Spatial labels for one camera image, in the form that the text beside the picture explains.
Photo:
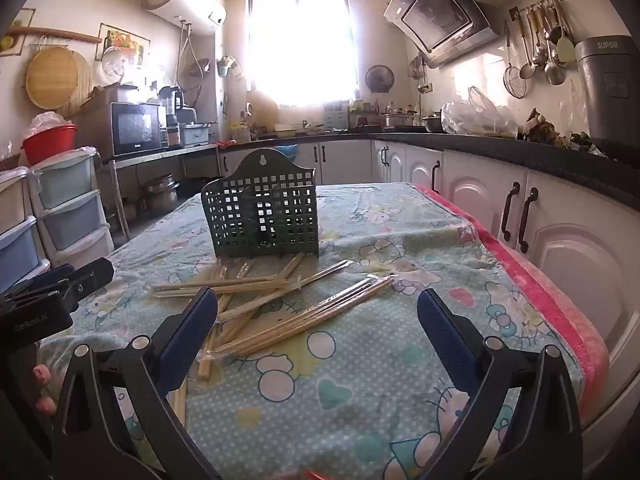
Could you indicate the pile of chopsticks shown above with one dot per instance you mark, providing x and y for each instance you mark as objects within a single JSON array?
[{"x": 280, "y": 330}]

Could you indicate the steel cooking pot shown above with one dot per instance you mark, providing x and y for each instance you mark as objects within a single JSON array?
[{"x": 399, "y": 120}]

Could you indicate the person's left hand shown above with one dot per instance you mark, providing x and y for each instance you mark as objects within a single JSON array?
[{"x": 42, "y": 375}]

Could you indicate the green wall holder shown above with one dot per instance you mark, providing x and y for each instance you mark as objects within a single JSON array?
[{"x": 230, "y": 67}]

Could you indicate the grey tall canister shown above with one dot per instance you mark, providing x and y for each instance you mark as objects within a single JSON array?
[{"x": 607, "y": 95}]

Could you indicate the heap of dark vegetables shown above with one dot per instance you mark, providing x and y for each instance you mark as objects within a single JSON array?
[{"x": 547, "y": 130}]

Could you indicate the black microwave oven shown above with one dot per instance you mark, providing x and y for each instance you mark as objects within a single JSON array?
[{"x": 135, "y": 127}]

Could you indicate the light blue box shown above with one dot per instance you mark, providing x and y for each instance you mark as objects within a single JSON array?
[{"x": 194, "y": 134}]

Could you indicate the long wooden stick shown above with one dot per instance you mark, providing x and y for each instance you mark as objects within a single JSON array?
[{"x": 120, "y": 200}]

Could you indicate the black blender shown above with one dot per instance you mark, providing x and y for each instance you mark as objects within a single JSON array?
[{"x": 171, "y": 110}]

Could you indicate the wall socket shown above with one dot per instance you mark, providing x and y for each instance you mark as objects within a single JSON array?
[{"x": 424, "y": 88}]

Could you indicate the fruit wall picture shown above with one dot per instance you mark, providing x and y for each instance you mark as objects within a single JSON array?
[
  {"x": 125, "y": 40},
  {"x": 20, "y": 30}
]

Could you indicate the metal bowl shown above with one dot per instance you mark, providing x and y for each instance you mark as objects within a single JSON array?
[{"x": 432, "y": 124}]

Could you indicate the black steel range hood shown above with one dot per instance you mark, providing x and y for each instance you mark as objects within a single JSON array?
[{"x": 440, "y": 15}]

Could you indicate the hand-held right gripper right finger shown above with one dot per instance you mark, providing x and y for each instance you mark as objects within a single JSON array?
[{"x": 447, "y": 335}]

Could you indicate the round bamboo tray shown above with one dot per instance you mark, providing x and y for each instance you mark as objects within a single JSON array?
[
  {"x": 85, "y": 90},
  {"x": 50, "y": 80}
]

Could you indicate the blue hanging bag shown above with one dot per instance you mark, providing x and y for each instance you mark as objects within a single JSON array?
[{"x": 286, "y": 151}]

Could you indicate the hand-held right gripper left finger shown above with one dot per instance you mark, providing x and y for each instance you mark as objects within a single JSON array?
[{"x": 187, "y": 332}]

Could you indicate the row of hanging kitchen utensils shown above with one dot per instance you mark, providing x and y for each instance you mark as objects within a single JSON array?
[{"x": 545, "y": 45}]

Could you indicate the small white fan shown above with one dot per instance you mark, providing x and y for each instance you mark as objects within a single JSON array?
[{"x": 117, "y": 67}]

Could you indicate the wooden cutting board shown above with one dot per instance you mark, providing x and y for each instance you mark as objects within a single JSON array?
[{"x": 265, "y": 110}]

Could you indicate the wooden rolling pin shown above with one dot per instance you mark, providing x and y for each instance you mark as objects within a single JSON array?
[{"x": 55, "y": 34}]

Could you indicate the red plastic bucket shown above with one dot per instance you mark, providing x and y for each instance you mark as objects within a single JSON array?
[{"x": 47, "y": 145}]

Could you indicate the dark wall fan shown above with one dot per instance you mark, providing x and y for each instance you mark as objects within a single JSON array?
[{"x": 379, "y": 79}]

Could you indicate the cartoon printed tablecloth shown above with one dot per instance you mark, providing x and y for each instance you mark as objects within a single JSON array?
[{"x": 350, "y": 400}]

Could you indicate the green plastic utensil basket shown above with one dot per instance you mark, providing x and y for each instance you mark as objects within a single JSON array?
[{"x": 260, "y": 210}]

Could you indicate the clear plastic bag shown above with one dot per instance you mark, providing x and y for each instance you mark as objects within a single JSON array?
[{"x": 475, "y": 117}]

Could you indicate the small hanging tools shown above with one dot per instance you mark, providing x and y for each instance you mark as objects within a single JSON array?
[{"x": 419, "y": 70}]

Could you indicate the black kitchen countertop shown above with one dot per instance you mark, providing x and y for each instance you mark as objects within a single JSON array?
[{"x": 500, "y": 147}]

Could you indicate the light blue knife rack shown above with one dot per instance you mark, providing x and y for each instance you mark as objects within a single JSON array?
[{"x": 335, "y": 119}]

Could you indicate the cardboard box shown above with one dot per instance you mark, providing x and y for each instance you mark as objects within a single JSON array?
[{"x": 107, "y": 97}]

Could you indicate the plastic drawer unit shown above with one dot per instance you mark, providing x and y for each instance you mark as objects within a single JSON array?
[
  {"x": 17, "y": 240},
  {"x": 70, "y": 210}
]

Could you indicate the metal shelf table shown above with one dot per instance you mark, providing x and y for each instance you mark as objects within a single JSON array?
[{"x": 150, "y": 156}]

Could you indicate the kitchen window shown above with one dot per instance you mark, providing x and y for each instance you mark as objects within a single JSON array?
[{"x": 300, "y": 45}]

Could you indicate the white water heater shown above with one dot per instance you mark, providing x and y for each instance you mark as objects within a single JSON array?
[{"x": 185, "y": 2}]

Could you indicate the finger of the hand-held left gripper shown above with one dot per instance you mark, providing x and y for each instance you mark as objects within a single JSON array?
[
  {"x": 45, "y": 277},
  {"x": 92, "y": 274}
]

